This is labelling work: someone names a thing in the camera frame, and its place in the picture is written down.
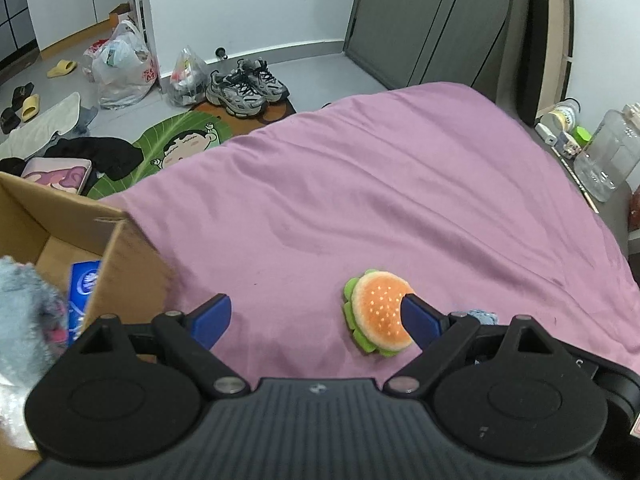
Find hamburger plush toy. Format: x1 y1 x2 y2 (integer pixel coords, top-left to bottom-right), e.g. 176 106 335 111
342 269 413 356

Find fluffy light blue plush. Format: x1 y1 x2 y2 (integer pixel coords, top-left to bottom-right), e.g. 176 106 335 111
1 256 67 388

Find blue crochet octopus toy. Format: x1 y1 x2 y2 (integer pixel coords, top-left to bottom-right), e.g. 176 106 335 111
466 310 498 325

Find blue tissue packet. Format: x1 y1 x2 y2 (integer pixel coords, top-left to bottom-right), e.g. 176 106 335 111
67 260 101 346

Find pink bed sheet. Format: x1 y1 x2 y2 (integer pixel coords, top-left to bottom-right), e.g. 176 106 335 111
108 84 639 382

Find brown cardboard box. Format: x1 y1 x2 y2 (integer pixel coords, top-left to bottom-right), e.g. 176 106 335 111
0 171 177 480

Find black clothing on floor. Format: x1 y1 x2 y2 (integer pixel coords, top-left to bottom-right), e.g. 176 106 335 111
44 136 143 181

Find green leaf cartoon rug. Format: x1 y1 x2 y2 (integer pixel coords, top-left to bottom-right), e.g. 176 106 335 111
87 110 232 200

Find green cap bottle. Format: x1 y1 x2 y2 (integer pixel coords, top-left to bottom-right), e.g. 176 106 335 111
573 126 592 148

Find clear plastic jar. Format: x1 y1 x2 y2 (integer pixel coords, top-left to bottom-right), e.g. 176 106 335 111
574 103 640 203

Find left grey sneaker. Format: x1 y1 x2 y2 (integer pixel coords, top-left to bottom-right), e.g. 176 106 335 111
205 70 268 118

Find grey sneaker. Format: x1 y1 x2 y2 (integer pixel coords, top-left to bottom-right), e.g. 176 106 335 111
205 70 268 118
238 58 290 103

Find white bottle yellow label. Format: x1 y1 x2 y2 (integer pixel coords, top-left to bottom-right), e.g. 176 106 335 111
535 98 582 145

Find cream floor towel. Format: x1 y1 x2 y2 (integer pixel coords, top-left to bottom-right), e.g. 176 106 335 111
0 92 81 159

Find small clear trash bag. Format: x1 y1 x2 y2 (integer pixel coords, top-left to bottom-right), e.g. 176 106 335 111
167 47 209 106

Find right grey sneaker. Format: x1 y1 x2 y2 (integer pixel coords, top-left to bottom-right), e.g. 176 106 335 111
238 58 290 103

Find large white plastic bag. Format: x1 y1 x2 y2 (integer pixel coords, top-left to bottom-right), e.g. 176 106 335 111
90 20 157 110

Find yellow slipper near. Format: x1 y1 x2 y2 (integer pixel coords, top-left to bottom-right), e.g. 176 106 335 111
21 94 40 122

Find yellow slipper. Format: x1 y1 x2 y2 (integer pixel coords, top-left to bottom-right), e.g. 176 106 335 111
21 94 40 122
47 60 77 78

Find black slipper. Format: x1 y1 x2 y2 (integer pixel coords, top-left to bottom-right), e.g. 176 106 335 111
0 107 21 134
11 82 34 112

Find yellow slipper far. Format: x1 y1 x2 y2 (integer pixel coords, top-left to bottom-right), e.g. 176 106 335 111
47 60 77 78

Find black framed board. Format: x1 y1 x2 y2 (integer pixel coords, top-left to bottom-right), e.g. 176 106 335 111
516 0 575 126

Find dark grey door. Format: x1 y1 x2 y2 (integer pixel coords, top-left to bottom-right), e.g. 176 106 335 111
345 0 511 99

